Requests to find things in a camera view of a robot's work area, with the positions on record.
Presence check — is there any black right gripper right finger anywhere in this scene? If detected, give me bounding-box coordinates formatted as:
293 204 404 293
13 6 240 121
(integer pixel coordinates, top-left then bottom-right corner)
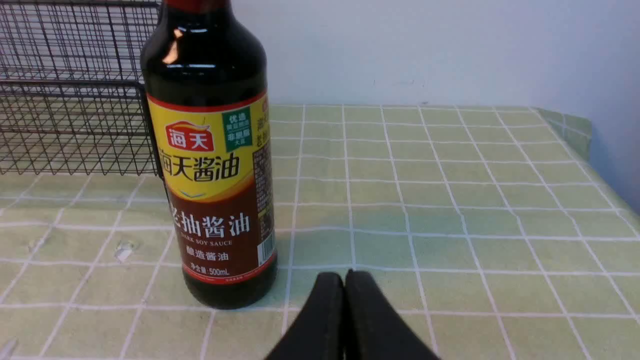
344 269 439 360

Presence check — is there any dark soy sauce bottle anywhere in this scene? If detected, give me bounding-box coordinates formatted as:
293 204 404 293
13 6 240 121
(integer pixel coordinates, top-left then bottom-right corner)
141 0 278 310

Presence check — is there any black wire shelf rack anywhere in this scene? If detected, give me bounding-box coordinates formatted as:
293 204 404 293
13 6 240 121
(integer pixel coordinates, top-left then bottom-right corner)
0 0 162 176

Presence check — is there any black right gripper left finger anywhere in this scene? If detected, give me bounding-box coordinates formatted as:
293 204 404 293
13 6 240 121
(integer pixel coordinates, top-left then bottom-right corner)
266 272 345 360

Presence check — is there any green checkered tablecloth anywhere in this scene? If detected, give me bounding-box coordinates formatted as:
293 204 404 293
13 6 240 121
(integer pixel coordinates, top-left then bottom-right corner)
0 105 640 360

